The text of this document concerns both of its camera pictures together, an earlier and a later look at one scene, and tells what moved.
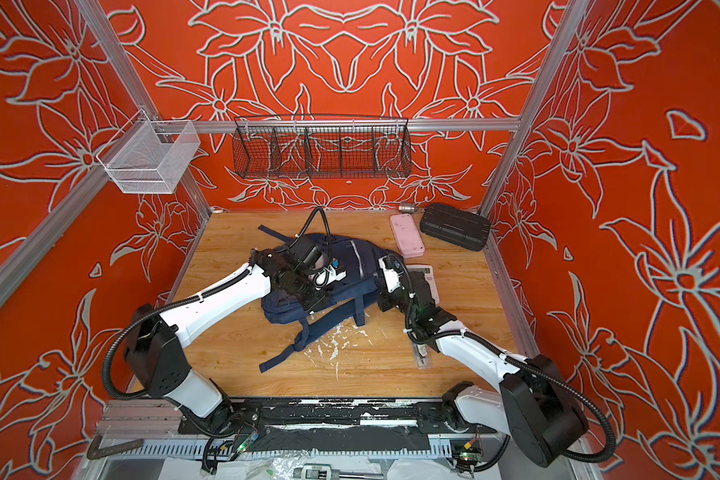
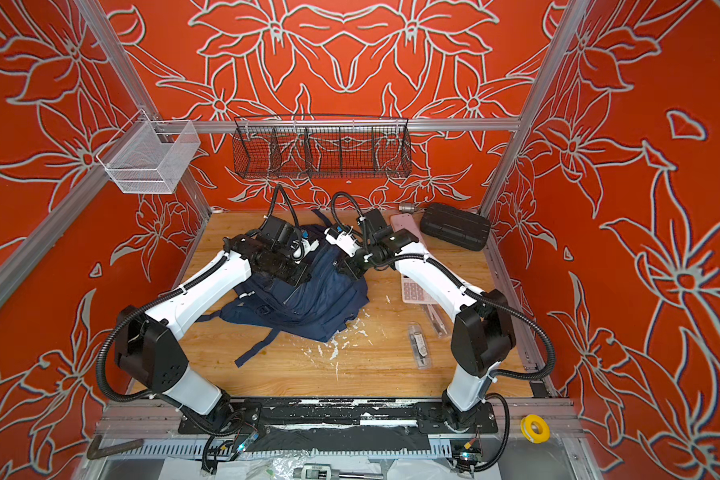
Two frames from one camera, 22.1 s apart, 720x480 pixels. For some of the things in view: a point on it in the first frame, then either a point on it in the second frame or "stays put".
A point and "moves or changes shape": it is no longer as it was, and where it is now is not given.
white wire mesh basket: x=150 y=156 stays put
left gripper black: x=321 y=296 -> x=302 y=273
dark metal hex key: x=95 y=452 stays put
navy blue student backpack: x=361 y=263 moves or changes shape
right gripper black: x=384 y=291 -> x=348 y=267
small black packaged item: x=422 y=355 stays put
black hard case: x=455 y=226 stays put
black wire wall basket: x=321 y=147 stays put
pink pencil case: x=408 y=235 stays put
